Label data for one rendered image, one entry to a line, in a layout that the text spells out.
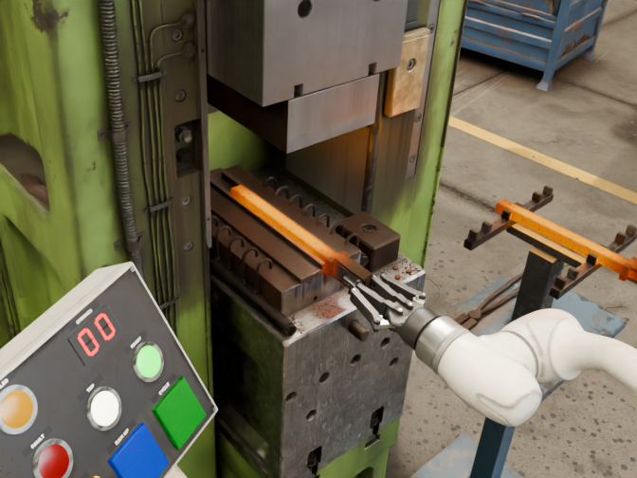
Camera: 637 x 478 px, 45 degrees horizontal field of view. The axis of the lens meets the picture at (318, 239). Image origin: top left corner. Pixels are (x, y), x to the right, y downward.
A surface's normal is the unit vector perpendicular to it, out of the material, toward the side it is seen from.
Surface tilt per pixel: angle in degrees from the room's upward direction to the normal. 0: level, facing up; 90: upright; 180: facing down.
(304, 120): 90
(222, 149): 90
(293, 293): 90
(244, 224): 0
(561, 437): 0
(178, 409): 60
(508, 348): 12
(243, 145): 90
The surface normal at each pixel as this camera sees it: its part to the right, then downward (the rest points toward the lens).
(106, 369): 0.81, -0.17
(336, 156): -0.76, 0.33
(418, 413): 0.05, -0.82
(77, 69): 0.65, 0.47
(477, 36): -0.61, 0.42
